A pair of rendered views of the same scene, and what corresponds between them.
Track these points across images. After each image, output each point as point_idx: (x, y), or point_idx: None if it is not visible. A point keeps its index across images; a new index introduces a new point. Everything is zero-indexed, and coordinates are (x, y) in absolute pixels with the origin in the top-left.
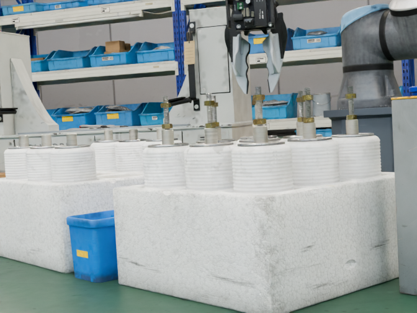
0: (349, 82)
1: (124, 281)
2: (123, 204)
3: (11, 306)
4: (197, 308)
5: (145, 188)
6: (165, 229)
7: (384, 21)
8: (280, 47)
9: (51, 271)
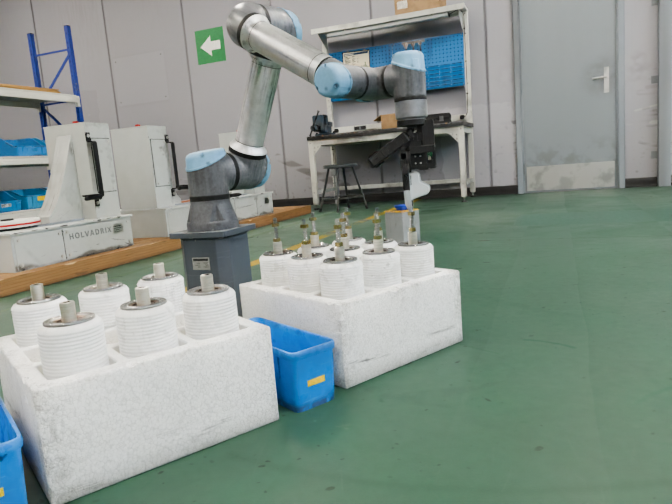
0: (218, 208)
1: (353, 382)
2: (353, 314)
3: (415, 421)
4: (434, 358)
5: (363, 295)
6: (394, 318)
7: (236, 161)
8: None
9: (258, 430)
